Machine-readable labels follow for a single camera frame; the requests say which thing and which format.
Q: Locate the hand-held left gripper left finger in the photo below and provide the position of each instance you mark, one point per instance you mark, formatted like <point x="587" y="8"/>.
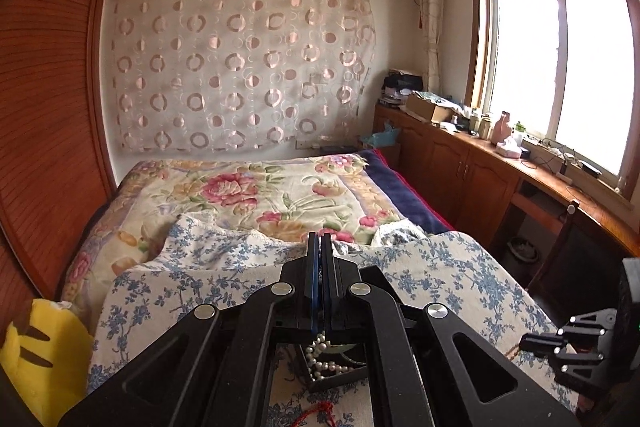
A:
<point x="312" y="272"/>

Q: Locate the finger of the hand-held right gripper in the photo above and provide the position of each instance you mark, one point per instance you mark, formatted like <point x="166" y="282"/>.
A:
<point x="575" y="359"/>
<point x="540" y="343"/>

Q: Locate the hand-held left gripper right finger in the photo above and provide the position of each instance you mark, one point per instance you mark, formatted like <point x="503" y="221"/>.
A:
<point x="327" y="272"/>

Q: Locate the black cardboard box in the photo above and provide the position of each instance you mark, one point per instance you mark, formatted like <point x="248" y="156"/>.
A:
<point x="327" y="384"/>

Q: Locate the dark wooden chair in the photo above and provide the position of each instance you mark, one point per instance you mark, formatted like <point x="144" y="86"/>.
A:
<point x="580" y="252"/>

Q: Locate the navy blue blanket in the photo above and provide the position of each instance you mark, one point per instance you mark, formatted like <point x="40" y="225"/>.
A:
<point x="405" y="197"/>

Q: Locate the blue floral bedspread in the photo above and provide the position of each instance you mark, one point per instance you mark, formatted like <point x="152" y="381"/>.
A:
<point x="200" y="267"/>

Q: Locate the pink floral blanket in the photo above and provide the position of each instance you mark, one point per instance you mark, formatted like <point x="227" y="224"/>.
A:
<point x="230" y="192"/>

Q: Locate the small black device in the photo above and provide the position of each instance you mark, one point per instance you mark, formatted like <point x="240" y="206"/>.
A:
<point x="590" y="169"/>

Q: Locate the teal plastic bag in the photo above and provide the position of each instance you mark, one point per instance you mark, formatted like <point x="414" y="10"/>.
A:
<point x="381" y="137"/>

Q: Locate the wooden cabinet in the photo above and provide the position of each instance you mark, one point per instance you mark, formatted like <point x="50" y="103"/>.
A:
<point x="450" y="167"/>

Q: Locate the white power strip box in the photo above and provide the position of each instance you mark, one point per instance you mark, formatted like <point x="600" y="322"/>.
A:
<point x="542" y="157"/>

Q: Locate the open cardboard box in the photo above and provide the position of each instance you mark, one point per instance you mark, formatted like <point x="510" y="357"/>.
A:
<point x="430" y="107"/>

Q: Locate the tissue box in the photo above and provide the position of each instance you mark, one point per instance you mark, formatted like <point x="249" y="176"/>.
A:
<point x="509" y="149"/>

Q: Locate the pile of books and clutter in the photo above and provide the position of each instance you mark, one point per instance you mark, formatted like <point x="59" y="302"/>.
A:
<point x="402" y="87"/>

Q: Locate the group of small bottles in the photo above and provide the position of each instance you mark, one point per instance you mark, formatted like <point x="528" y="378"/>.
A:
<point x="481" y="123"/>

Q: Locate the pink figurine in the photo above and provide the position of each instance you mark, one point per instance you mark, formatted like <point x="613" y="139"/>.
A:
<point x="501" y="127"/>

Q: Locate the window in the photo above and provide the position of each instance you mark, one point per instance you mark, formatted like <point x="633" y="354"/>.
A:
<point x="550" y="72"/>

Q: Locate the beige window curtain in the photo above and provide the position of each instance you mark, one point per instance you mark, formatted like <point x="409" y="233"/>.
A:
<point x="430" y="17"/>

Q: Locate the yellow plush toy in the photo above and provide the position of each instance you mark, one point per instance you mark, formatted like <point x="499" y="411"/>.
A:
<point x="40" y="357"/>

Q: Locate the circle-patterned wall cloth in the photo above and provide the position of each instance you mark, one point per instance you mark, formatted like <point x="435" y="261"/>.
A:
<point x="240" y="62"/>

